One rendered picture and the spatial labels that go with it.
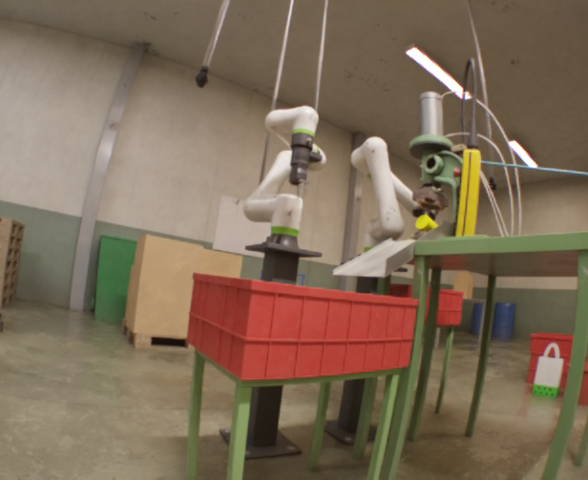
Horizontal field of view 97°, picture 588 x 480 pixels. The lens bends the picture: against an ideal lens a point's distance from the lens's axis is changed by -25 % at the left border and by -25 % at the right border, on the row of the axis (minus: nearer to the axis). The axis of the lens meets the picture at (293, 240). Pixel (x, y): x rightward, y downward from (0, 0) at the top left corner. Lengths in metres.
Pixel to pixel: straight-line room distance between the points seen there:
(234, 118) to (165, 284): 3.73
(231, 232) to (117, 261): 2.09
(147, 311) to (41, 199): 2.78
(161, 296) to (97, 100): 3.53
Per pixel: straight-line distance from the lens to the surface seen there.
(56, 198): 5.38
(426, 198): 1.52
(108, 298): 4.60
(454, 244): 1.12
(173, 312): 3.34
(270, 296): 0.76
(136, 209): 5.37
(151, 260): 3.24
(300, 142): 1.38
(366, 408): 1.57
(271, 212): 1.55
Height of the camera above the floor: 0.75
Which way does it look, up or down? 8 degrees up
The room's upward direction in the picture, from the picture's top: 7 degrees clockwise
